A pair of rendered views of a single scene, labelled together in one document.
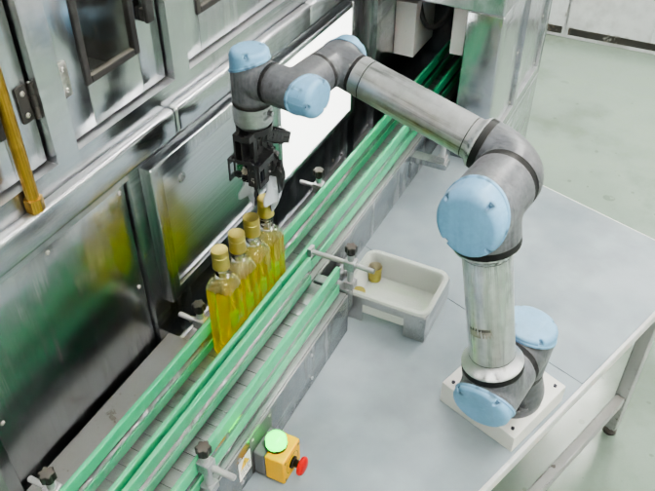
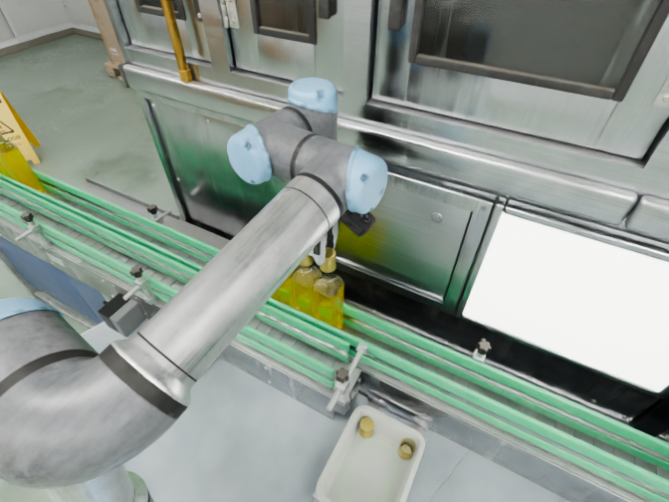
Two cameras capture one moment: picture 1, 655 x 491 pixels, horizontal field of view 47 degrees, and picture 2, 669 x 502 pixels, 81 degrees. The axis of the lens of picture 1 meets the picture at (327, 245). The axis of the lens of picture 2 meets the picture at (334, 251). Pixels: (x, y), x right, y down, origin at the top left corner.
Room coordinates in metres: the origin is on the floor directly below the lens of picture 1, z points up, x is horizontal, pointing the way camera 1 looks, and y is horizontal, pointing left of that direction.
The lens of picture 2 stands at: (1.31, -0.44, 1.75)
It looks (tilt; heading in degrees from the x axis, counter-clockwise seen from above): 45 degrees down; 92
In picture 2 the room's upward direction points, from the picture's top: straight up
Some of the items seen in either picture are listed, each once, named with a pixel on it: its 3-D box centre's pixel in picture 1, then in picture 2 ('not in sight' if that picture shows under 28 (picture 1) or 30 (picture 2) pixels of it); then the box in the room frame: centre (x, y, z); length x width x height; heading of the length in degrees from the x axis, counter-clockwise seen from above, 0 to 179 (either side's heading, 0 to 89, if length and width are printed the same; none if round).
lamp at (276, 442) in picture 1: (276, 440); not in sight; (0.91, 0.10, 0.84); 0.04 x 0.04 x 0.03
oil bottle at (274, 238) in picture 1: (269, 264); (329, 306); (1.28, 0.13, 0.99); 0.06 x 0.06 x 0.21; 65
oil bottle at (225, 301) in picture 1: (226, 313); not in sight; (1.12, 0.21, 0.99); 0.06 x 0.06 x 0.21; 64
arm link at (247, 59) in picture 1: (251, 75); (312, 120); (1.26, 0.14, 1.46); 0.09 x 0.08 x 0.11; 55
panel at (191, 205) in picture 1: (269, 133); (464, 260); (1.57, 0.14, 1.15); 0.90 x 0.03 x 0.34; 153
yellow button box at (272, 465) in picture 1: (278, 456); not in sight; (0.91, 0.10, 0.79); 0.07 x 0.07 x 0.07; 63
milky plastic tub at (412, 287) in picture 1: (396, 292); (371, 470); (1.38, -0.17, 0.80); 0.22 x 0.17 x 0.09; 63
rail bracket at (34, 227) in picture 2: not in sight; (30, 235); (0.36, 0.40, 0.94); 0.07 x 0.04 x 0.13; 63
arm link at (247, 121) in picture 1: (254, 113); not in sight; (1.26, 0.14, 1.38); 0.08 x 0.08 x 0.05
